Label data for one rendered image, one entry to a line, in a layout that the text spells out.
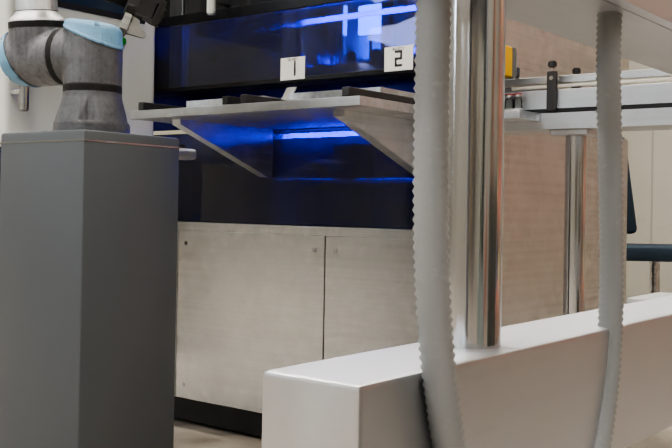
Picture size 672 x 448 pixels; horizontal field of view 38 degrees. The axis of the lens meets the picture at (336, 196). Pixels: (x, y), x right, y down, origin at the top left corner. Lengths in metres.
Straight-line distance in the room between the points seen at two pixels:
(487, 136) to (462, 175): 0.04
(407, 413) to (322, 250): 1.89
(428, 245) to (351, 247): 1.85
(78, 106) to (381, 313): 0.92
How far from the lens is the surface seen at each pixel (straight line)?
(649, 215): 5.78
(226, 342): 2.77
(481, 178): 0.75
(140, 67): 2.88
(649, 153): 5.79
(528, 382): 0.79
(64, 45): 2.01
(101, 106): 1.97
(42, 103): 2.66
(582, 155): 2.33
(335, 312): 2.51
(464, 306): 0.76
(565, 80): 2.34
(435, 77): 0.62
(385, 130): 2.18
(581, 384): 0.88
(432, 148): 0.62
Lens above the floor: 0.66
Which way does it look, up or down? 1 degrees up
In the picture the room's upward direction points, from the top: 1 degrees clockwise
